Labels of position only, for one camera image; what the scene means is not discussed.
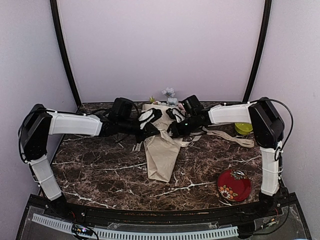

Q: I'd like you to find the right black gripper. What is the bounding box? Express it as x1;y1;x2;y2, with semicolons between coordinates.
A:
164;114;199;138

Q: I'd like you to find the white slotted cable duct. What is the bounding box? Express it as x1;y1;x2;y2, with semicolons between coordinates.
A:
31;213;239;240

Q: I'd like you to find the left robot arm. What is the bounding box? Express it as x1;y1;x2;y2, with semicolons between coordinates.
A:
18;97;162;218

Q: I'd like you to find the red floral plate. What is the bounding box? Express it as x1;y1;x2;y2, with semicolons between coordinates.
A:
217;169;252;202

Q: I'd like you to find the right black frame post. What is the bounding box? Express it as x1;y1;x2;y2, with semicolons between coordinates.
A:
242;0;272;102

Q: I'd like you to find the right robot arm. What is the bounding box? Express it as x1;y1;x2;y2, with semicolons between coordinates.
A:
166;95;285;196

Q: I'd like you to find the black frame post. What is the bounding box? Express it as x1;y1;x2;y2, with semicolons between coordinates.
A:
242;0;272;102
49;0;82;107

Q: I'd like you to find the pink fake rose stem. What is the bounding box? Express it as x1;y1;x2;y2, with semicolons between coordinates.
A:
178;104;185;111

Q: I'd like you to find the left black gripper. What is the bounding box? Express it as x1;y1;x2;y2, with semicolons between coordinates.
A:
118;117;161;144

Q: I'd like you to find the left black frame post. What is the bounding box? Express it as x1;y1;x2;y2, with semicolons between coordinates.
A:
49;0;82;107

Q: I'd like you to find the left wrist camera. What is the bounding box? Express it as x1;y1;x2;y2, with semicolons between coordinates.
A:
138;108;163;130

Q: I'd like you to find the beige wrapping paper sheet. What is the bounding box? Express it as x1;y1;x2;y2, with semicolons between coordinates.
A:
142;104;181;183

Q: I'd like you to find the white printed ribbon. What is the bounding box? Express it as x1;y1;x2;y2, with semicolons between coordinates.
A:
131;119;255;152

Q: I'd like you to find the black front table rail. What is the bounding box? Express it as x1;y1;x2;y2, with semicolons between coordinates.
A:
29;194;298;227

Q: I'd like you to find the blue fake flower stem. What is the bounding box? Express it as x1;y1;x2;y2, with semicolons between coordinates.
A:
161;87;179;106

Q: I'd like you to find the yellow-green cup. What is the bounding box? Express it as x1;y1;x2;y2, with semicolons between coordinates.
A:
234;122;253;136

